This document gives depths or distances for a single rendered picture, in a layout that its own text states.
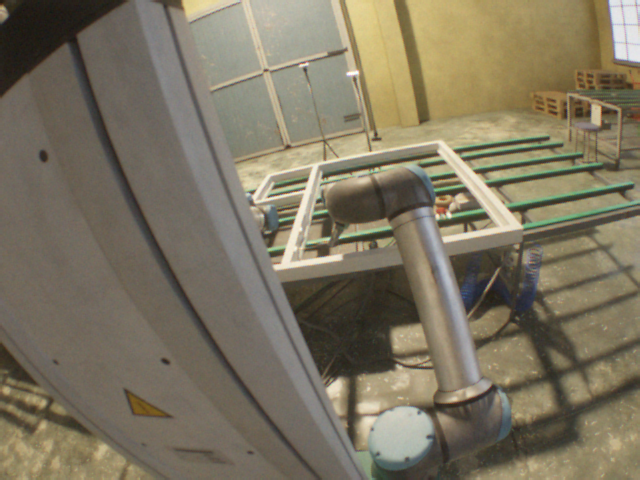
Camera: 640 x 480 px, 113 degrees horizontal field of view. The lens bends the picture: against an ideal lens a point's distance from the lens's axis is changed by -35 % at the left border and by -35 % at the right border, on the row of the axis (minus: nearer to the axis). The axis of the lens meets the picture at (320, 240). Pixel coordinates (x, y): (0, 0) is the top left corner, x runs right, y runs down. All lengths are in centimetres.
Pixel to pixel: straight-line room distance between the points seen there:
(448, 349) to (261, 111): 752
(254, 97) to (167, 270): 778
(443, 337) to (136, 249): 66
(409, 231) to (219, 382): 59
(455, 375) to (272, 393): 56
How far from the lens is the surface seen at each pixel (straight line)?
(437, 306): 74
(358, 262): 135
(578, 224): 174
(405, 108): 749
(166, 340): 23
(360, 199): 76
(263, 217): 108
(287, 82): 773
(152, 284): 20
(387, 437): 76
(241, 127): 813
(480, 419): 79
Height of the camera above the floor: 168
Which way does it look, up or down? 29 degrees down
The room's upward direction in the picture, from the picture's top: 16 degrees counter-clockwise
